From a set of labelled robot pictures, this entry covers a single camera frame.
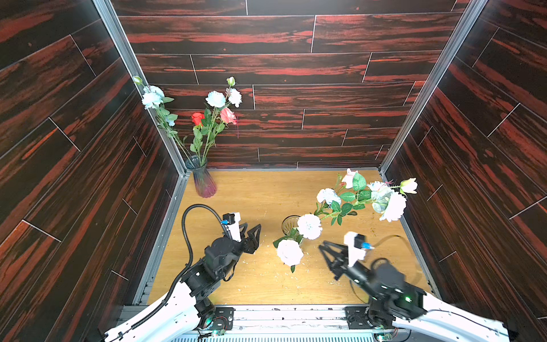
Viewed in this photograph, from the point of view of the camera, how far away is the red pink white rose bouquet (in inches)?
32.3

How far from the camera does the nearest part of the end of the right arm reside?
58 cm

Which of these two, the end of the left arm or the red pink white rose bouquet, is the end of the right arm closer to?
the end of the left arm

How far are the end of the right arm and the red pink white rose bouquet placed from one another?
0.63 meters

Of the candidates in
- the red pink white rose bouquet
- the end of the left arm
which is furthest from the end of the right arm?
the red pink white rose bouquet
